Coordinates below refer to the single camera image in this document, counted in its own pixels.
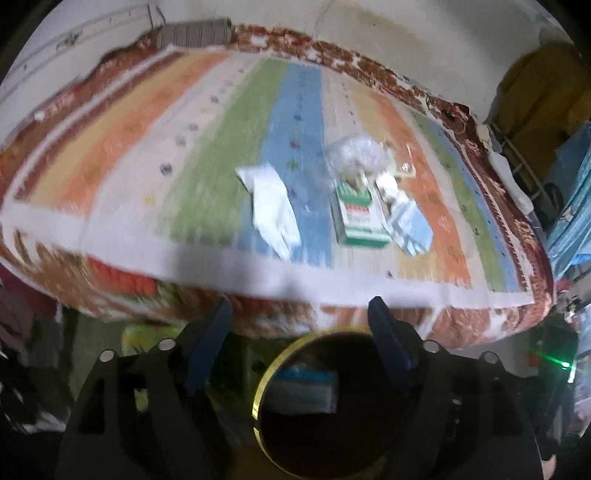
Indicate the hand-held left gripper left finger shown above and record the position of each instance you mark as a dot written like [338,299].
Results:
[210,350]

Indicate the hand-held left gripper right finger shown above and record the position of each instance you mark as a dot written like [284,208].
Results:
[390,346]

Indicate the dark trash bin gold rim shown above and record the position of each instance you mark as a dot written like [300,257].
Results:
[323,438]

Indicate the blue face mask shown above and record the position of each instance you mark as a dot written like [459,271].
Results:
[411,226]

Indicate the clear plastic bag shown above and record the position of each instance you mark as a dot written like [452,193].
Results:
[358,152]

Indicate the yellow green cloth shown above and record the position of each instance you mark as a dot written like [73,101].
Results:
[143,337]

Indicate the blue white packet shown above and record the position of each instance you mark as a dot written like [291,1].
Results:
[302,392]

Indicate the green white carton box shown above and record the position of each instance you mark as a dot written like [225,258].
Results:
[358,217]

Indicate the white glove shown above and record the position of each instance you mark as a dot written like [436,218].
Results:
[274,207]

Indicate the white crumpled tissue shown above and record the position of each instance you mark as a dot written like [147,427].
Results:
[388,187]

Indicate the small clear packet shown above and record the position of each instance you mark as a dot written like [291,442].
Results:
[406,166]

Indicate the white bolster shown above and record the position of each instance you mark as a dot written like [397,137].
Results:
[508,180]

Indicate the striped colourful blanket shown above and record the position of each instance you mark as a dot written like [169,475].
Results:
[138,138]

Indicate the blue cloth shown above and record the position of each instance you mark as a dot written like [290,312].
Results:
[572,207]

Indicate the grey striped pillow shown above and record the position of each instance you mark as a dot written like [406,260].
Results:
[194,32]

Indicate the white bed headboard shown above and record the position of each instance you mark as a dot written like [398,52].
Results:
[69,39]

